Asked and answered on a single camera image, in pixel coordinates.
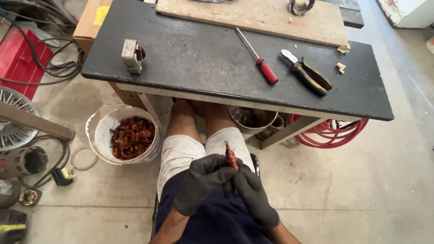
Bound metal fan guard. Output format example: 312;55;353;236
0;86;40;152

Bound tape roll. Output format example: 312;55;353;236
289;0;316;16

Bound wooden board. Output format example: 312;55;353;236
156;0;349;47

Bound grey metal bucket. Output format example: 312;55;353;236
227;105;278;140

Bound black yellow power tool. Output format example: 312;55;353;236
0;209;28;244

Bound black yellow transformer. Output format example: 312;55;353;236
51;167;76;186

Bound black yellow cutting pliers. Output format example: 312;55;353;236
280;49;333;98

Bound copper wire coil bundle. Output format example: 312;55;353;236
224;141;239;172

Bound brown coil spool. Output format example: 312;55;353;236
255;113;287;142

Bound thin metal ring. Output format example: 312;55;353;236
70;145;99;171

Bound paper scraps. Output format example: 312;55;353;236
336;44;351;74

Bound cylindrical motor housing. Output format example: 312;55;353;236
0;146;49;178

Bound red plastic toolbox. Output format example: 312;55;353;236
0;26;53;101

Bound white bucket of copper scrap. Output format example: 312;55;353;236
85;104;161;165

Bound person's right hand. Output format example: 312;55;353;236
224;164;281;230

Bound dark work table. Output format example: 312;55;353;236
81;0;395;150

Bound red handled screwdriver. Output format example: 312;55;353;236
235;27;279;85

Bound wooden plank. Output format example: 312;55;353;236
0;101;76;141

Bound red coiled hose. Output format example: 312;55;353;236
289;114;369;149

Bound person's legs in white shorts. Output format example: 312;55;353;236
157;99;255;200

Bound small motor stator core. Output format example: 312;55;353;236
121;39;146;75

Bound small round motor stator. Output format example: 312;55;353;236
19;189;42;206

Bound cardboard box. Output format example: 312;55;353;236
73;0;146;110

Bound person's left hand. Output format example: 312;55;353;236
173;154;238;217

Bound white cabinet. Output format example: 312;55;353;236
376;0;434;28

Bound dark blue shirt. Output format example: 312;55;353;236
155;165;274;244

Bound black cables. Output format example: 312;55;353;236
0;7;87;86

